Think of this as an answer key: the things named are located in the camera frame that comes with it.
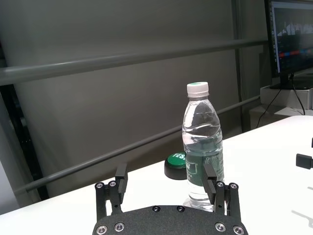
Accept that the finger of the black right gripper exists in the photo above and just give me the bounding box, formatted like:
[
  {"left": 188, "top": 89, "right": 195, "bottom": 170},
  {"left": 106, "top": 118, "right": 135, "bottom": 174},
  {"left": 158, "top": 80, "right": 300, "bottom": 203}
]
[{"left": 295, "top": 153, "right": 313, "bottom": 169}]

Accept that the clear water bottle green label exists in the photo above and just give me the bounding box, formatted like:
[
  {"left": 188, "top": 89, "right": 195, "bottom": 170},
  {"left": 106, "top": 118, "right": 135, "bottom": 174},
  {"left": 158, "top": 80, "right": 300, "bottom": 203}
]
[{"left": 181, "top": 82, "right": 224, "bottom": 212}]

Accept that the green YES button black base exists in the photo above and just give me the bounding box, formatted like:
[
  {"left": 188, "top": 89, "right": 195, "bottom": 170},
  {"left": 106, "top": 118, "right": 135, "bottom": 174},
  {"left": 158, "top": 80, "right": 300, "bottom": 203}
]
[{"left": 163, "top": 151, "right": 188, "bottom": 181}]

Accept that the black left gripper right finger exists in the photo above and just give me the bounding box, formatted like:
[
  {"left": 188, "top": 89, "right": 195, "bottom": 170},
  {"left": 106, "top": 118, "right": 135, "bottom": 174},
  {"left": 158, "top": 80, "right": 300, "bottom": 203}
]
[{"left": 201, "top": 164, "right": 242, "bottom": 219}]

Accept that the black vertical wall post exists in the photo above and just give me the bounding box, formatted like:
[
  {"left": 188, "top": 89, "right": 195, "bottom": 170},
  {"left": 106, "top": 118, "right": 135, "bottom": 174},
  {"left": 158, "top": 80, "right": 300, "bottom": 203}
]
[{"left": 0, "top": 36, "right": 49, "bottom": 199}]

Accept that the grey vertical wall post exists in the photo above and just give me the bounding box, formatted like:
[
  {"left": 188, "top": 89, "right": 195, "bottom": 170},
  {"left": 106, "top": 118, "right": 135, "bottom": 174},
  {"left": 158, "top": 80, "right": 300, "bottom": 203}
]
[{"left": 231, "top": 0, "right": 246, "bottom": 133}]

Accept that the black computer monitor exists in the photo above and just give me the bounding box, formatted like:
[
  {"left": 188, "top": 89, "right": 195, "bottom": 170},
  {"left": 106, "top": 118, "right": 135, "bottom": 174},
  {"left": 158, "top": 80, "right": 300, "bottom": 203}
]
[{"left": 264, "top": 0, "right": 313, "bottom": 90}]

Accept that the short black monitor cable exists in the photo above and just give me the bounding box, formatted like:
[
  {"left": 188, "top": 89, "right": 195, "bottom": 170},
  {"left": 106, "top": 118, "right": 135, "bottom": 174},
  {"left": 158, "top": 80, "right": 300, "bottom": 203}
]
[{"left": 291, "top": 77, "right": 307, "bottom": 116}]

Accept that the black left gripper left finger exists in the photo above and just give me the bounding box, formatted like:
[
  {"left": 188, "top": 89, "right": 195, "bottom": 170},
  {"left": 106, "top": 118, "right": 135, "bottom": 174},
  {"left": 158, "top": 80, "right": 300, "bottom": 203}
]
[{"left": 95, "top": 163, "right": 129, "bottom": 221}]

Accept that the long black monitor cable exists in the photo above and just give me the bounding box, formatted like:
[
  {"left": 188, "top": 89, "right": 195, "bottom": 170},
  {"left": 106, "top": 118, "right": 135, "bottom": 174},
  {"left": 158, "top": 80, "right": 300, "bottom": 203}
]
[{"left": 255, "top": 87, "right": 282, "bottom": 128}]

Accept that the white box under monitor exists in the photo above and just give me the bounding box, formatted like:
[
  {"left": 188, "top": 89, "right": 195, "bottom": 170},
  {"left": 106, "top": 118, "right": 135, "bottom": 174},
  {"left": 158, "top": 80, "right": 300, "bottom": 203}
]
[{"left": 259, "top": 84, "right": 313, "bottom": 110}]

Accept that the low grey wall rail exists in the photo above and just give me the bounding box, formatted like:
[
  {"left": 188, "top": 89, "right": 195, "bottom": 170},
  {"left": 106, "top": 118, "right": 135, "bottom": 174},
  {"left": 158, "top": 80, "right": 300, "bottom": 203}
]
[{"left": 13, "top": 94, "right": 261, "bottom": 194}]

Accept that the high grey wall rail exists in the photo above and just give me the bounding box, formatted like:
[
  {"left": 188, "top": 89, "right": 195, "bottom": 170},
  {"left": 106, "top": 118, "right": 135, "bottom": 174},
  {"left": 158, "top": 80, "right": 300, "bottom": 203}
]
[{"left": 0, "top": 39, "right": 269, "bottom": 86}]

